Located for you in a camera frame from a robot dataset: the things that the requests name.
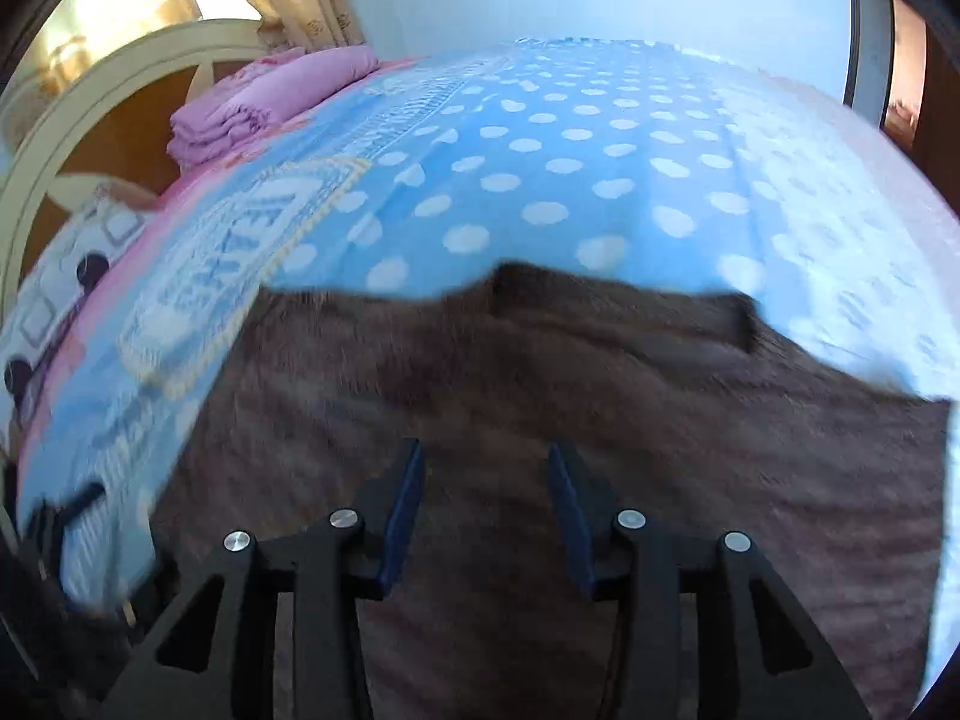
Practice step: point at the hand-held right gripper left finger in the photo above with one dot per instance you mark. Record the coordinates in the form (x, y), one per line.
(401, 517)

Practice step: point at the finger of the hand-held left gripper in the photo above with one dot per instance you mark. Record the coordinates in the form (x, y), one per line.
(75, 504)

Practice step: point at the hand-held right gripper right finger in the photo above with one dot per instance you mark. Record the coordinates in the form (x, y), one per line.
(571, 521)

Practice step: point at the brown knitted sun-pattern sweater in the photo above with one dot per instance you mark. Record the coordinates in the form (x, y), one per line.
(487, 375)

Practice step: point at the grey patterned pillow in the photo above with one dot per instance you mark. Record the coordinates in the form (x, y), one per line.
(45, 300)

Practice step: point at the blue pink printed bed sheet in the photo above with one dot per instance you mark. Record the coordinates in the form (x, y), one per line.
(562, 165)

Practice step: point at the cream wooden headboard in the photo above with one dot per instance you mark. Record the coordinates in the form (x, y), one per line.
(112, 135)

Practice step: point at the pink folded blanket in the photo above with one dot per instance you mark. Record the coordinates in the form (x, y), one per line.
(285, 90)

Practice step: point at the brown wooden door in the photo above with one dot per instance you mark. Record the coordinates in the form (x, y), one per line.
(946, 127)

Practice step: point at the brown door frame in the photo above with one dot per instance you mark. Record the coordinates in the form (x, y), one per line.
(870, 52)

